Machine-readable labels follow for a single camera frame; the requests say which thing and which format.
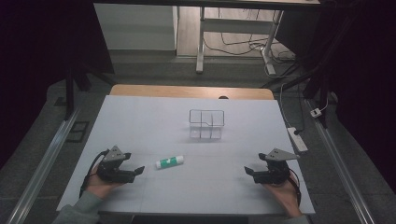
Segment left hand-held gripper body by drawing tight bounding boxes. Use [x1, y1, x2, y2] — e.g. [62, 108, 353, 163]
[96, 145, 136, 185]

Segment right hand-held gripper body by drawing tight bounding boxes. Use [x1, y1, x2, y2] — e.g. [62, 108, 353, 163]
[253, 147, 301, 185]

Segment green and white glue stick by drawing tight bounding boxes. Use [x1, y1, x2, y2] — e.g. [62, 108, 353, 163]
[155, 155, 185, 170]

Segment clear acrylic organizer box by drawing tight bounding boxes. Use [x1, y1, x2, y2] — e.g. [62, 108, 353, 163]
[188, 108, 226, 141]

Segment person's left hand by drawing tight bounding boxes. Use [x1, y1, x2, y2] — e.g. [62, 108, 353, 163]
[85, 173, 126, 201]

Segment person's right hand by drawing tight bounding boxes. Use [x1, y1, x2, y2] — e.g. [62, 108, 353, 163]
[262, 177, 302, 209]

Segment white power strip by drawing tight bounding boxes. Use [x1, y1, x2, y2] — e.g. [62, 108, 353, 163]
[287, 126, 309, 153]

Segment white table board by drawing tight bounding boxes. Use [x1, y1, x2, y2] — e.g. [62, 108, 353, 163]
[56, 94, 316, 217]

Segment black floor plate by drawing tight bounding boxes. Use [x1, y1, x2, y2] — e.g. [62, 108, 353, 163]
[65, 120, 92, 144]

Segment black metal stand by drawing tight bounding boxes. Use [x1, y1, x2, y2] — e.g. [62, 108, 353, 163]
[64, 62, 116, 121]

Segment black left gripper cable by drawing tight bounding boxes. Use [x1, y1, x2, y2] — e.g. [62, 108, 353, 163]
[78, 149, 110, 199]

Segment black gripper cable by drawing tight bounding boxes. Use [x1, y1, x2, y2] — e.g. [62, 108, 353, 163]
[78, 149, 110, 199]
[288, 168, 303, 207]

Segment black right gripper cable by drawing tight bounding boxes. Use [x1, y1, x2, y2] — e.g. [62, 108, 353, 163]
[288, 168, 303, 207]

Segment white floor cable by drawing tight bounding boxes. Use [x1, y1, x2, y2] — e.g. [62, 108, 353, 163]
[278, 81, 297, 129]

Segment aluminium floor rail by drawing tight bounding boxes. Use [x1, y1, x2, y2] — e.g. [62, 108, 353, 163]
[304, 99, 377, 224]
[5, 106, 81, 224]

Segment black floor cables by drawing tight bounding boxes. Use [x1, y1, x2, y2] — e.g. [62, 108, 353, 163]
[204, 7, 297, 62]

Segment white desk frame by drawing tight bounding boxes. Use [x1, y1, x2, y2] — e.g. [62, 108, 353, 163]
[195, 6, 285, 77]

